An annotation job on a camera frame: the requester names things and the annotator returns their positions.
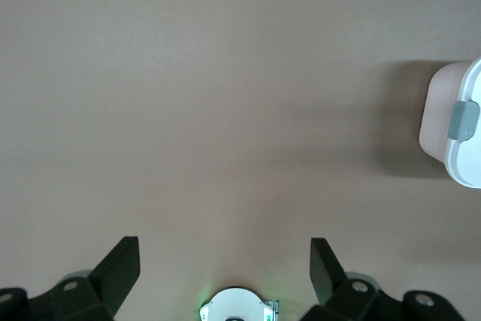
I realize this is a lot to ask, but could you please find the pink plastic storage box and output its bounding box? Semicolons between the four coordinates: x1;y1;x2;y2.
417;60;475;166

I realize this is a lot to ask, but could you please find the grey lid clip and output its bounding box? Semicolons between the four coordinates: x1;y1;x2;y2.
448;100;480;142

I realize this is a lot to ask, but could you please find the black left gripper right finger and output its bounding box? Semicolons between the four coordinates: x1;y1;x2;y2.
300;237;465;321

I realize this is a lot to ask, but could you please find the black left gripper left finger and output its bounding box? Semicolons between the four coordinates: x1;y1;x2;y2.
0;236;141;321

